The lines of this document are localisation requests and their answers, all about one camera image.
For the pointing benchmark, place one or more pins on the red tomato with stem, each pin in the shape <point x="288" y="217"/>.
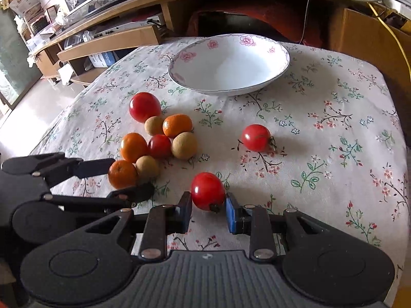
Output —
<point x="257" y="138"/>

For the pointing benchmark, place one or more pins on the wooden tv stand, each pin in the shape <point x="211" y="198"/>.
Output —
<point x="298" y="21"/>

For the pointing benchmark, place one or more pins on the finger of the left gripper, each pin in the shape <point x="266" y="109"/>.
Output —
<point x="53" y="168"/>
<point x="114" y="201"/>

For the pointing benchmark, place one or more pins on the cardboard box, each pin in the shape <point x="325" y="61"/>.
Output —
<point x="364" y="37"/>

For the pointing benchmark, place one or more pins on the orange mandarin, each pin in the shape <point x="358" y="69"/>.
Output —
<point x="133" y="146"/>
<point x="175" y="124"/>
<point x="122" y="174"/>

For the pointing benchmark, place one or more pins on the small red tomato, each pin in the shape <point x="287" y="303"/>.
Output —
<point x="159" y="147"/>

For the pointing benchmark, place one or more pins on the floral tablecloth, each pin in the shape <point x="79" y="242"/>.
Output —
<point x="341" y="156"/>

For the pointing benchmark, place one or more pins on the blue white box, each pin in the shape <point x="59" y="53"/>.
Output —
<point x="103" y="60"/>

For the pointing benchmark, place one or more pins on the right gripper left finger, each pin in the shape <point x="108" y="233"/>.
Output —
<point x="162" y="221"/>

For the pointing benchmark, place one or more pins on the white set-top box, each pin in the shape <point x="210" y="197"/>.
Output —
<point x="126" y="24"/>

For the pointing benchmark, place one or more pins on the large red tomato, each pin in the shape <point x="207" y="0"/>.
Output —
<point x="143" y="106"/>

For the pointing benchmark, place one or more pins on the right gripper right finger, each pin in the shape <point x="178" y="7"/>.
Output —
<point x="253" y="221"/>

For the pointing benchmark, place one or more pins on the tan longan large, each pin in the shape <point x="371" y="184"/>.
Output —
<point x="184" y="146"/>

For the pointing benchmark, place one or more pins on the white floral bowl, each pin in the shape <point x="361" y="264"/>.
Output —
<point x="230" y="64"/>

